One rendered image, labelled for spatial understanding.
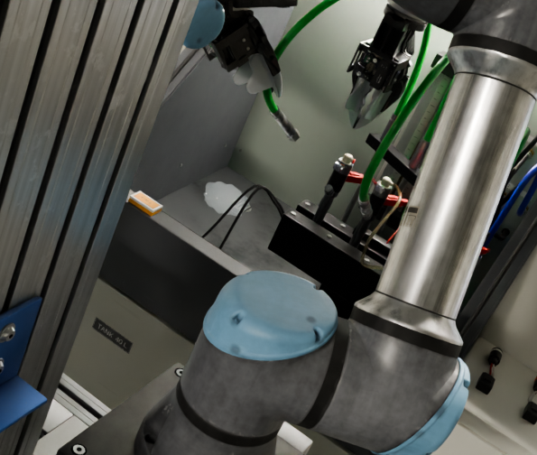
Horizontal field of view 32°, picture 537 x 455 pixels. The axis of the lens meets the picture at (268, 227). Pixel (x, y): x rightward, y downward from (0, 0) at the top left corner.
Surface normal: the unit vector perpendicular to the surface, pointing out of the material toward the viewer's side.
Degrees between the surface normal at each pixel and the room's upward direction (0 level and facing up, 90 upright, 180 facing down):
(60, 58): 90
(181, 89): 90
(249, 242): 0
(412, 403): 58
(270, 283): 7
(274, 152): 90
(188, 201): 0
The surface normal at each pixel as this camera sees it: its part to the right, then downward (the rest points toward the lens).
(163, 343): -0.45, 0.29
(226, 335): -0.66, 0.08
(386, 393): 0.13, -0.02
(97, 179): 0.80, 0.53
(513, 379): 0.37, -0.80
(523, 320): -0.35, 0.09
